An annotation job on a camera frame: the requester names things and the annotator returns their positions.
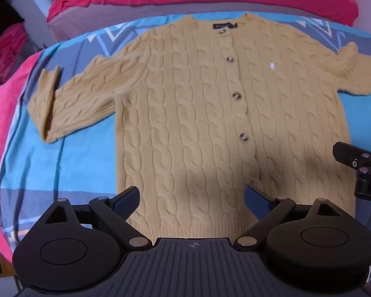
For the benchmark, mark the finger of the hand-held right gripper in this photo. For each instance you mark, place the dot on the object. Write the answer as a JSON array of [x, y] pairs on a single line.
[[366, 182], [347, 154]]

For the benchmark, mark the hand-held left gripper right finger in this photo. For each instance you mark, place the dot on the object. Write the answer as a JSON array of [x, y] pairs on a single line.
[[258, 203]]

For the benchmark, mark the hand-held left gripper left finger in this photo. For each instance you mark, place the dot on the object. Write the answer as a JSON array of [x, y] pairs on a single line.
[[125, 202]]

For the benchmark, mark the pile of dark clothes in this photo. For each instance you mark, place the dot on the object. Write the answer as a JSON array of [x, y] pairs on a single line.
[[3, 3]]

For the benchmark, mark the geometric printed blanket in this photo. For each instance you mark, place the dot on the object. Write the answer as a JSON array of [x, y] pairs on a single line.
[[80, 167]]

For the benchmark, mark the pink blanket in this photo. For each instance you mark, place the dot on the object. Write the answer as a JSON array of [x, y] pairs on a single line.
[[6, 111]]

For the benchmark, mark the grey embossed mattress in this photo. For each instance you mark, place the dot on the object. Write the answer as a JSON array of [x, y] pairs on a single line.
[[117, 18]]

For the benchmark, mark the pink garment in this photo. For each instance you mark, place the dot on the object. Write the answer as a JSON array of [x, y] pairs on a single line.
[[10, 46]]

